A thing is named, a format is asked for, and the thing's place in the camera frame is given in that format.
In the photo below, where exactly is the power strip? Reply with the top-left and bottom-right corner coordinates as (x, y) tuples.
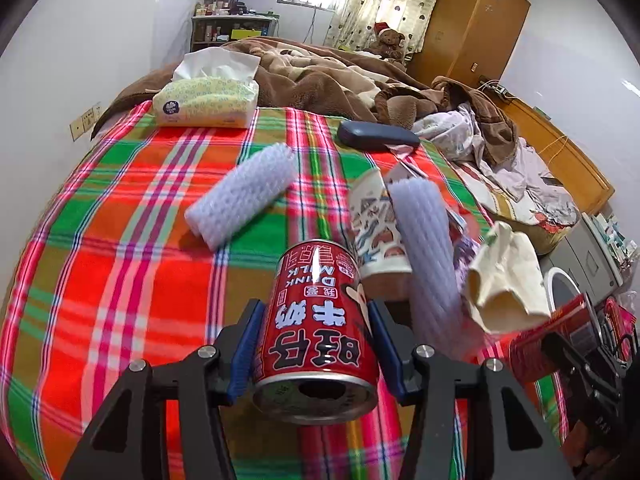
(477, 76), (508, 97)

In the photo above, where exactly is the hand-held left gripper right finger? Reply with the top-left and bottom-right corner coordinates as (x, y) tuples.
(367, 300), (576, 480)

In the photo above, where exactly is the red white drink carton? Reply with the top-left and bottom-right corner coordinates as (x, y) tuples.
(509, 294), (601, 383)

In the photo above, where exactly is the printed paper cup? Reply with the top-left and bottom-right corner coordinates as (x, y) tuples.
(347, 167), (413, 278)

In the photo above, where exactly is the brown teddy bear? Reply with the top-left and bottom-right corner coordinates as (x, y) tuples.
(367, 21), (408, 63)

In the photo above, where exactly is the grey drawer nightstand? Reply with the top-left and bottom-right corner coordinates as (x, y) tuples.
(542, 210), (626, 301)

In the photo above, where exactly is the black glasses case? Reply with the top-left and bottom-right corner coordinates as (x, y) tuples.
(336, 120), (422, 151)

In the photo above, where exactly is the plaid bed cover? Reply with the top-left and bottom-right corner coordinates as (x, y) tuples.
(0, 100), (571, 480)

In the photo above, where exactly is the wooden wardrobe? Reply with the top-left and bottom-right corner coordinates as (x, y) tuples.
(407, 0), (532, 88)

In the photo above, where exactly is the pink white paper wrapper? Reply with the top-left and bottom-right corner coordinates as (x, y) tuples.
(382, 142), (431, 181)

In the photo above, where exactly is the pile of small boxes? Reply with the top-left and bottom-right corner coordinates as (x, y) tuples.
(592, 212), (640, 266)

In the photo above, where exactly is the yellow tissue pack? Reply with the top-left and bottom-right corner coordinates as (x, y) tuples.
(152, 51), (262, 129)

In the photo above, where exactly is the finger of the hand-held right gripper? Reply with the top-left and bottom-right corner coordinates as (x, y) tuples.
(541, 332), (608, 411)

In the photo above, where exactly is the white round trash bin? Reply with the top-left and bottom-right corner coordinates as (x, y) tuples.
(542, 266), (586, 321)

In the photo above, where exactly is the floral rose bed sheet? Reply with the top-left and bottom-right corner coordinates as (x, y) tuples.
(467, 160), (583, 256)

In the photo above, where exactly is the crumpled beige paper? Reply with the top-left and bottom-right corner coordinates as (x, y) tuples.
(465, 221), (553, 333)

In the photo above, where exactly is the wooden bed headboard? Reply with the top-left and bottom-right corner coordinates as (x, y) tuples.
(480, 77), (616, 216)

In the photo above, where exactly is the grey storage shelf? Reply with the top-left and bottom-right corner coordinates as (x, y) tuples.
(190, 12), (281, 53)

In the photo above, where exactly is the brown fleece blanket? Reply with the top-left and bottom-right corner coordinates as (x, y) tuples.
(90, 37), (521, 171)

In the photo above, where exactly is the wall socket panel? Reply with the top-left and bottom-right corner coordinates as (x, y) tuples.
(69, 102), (103, 142)

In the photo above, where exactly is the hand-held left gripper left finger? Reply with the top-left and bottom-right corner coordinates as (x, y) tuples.
(60, 299), (268, 480)

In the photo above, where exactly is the white foam net sleeve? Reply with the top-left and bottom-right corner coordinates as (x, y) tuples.
(387, 177), (471, 361)
(184, 142), (298, 252)

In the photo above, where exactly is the red cartoon milk can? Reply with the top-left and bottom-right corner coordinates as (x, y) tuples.
(251, 240), (381, 427)

